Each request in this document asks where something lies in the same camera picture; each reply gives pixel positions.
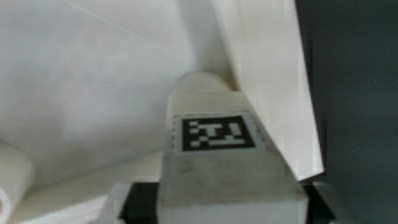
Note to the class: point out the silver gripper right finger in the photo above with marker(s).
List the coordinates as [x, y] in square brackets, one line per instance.
[328, 211]

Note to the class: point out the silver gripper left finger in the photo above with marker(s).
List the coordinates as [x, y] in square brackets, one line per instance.
[133, 203]

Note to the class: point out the white table leg with tag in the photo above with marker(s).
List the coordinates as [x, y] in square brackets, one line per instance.
[228, 184]

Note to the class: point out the white square table top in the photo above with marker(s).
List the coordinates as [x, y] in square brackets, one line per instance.
[95, 55]

